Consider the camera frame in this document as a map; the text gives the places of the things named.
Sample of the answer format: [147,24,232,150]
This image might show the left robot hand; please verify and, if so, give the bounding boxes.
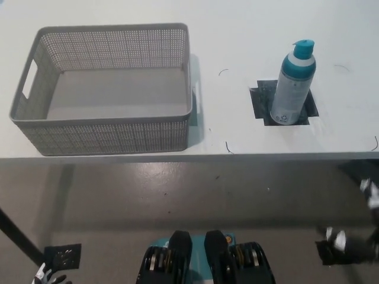
[33,262,69,284]

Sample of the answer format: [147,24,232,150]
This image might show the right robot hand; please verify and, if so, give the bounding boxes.
[317,177,379,263]

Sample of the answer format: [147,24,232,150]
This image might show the teal white air spray can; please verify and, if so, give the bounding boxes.
[270,38,317,125]

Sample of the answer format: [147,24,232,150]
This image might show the black table leg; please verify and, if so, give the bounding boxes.
[0,206,45,267]

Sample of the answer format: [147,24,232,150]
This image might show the robot torso black teal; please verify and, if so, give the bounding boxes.
[136,230,278,284]

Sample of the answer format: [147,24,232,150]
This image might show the black tape patch on table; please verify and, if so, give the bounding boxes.
[249,79,319,127]

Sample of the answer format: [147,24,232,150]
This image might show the grey perforated plastic basket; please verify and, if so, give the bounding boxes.
[8,22,204,157]

